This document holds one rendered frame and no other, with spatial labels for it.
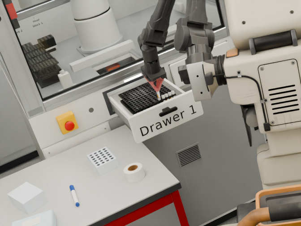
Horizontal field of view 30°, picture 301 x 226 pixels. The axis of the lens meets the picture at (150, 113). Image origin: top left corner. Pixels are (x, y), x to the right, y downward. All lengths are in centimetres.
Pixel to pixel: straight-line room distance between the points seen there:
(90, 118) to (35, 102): 25
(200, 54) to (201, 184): 122
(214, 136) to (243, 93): 116
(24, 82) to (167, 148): 73
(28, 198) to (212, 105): 98
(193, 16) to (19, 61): 83
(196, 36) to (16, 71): 87
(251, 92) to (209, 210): 139
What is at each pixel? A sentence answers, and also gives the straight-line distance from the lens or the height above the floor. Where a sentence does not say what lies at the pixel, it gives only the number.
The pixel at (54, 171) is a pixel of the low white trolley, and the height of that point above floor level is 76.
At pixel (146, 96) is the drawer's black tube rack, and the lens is 228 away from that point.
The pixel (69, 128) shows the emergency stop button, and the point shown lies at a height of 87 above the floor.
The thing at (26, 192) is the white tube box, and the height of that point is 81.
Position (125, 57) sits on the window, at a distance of 238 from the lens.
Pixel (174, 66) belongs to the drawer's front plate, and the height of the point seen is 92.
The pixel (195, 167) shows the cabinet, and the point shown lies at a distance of 268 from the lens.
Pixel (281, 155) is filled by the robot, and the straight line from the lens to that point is 167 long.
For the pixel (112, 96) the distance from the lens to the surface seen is 241.
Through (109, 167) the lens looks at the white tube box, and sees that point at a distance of 212.
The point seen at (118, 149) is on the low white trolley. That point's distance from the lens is 225.
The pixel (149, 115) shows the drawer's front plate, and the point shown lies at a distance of 210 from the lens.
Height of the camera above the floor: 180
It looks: 25 degrees down
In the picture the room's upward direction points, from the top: 17 degrees counter-clockwise
